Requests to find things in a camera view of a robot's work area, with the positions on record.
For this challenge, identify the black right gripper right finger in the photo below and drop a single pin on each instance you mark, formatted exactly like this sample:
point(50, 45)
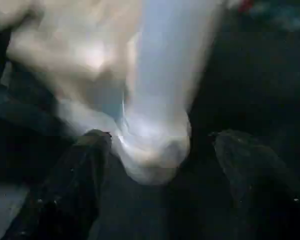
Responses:
point(262, 190)

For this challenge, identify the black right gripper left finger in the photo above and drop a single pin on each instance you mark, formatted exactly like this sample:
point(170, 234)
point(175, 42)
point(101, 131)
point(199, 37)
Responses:
point(72, 190)

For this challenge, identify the white plastic table top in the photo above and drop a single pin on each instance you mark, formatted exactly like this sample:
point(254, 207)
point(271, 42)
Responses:
point(65, 55)

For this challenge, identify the white plastic table leg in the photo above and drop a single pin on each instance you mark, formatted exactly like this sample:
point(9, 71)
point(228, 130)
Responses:
point(170, 62)

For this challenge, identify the black mat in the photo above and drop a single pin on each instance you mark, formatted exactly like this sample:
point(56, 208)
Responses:
point(252, 87)

